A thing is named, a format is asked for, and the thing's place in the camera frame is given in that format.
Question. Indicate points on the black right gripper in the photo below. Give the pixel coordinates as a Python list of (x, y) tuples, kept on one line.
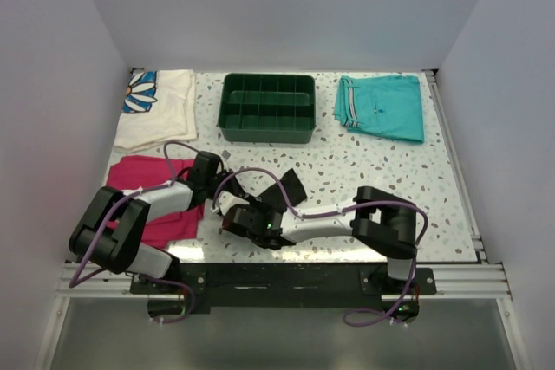
[(259, 206)]

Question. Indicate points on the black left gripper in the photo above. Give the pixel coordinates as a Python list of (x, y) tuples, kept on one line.
[(229, 177)]

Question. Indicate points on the black striped underwear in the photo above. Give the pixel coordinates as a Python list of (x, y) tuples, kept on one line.
[(293, 187)]

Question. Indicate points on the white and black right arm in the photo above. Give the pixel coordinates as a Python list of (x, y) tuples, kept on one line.
[(381, 221)]

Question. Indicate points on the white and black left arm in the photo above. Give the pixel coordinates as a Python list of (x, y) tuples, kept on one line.
[(110, 231)]

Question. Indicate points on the folded pink cloth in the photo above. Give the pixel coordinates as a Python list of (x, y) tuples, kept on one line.
[(135, 171)]

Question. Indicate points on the green plastic divided tray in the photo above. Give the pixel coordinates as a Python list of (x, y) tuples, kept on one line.
[(268, 108)]

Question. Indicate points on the cream daisy print shirt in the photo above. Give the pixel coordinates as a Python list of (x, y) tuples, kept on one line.
[(158, 106)]

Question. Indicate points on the folded teal shorts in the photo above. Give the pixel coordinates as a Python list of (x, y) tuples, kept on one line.
[(388, 107)]

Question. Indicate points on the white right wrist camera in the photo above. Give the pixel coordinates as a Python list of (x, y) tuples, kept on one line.
[(224, 202)]

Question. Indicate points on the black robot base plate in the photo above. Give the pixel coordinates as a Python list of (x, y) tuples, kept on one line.
[(272, 285)]

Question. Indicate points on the aluminium frame rail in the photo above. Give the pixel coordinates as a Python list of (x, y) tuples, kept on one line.
[(104, 285)]

